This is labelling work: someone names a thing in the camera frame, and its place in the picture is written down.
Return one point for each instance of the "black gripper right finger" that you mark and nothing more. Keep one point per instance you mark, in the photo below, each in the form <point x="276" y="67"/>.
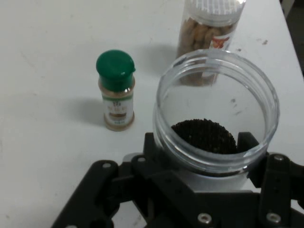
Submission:
<point x="278" y="185"/>

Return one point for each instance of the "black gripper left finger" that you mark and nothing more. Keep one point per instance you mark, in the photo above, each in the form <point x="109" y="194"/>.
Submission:
<point x="99" y="197"/>

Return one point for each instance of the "clear jar with black seeds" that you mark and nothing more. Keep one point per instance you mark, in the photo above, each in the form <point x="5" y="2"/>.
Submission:
<point x="204" y="139"/>

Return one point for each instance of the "green-capped spice bottle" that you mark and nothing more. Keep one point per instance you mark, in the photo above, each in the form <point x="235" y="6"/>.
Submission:
<point x="117" y="95"/>

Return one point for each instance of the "white-lidded spice jar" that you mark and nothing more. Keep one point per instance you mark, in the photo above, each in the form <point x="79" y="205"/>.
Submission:
<point x="202" y="31"/>

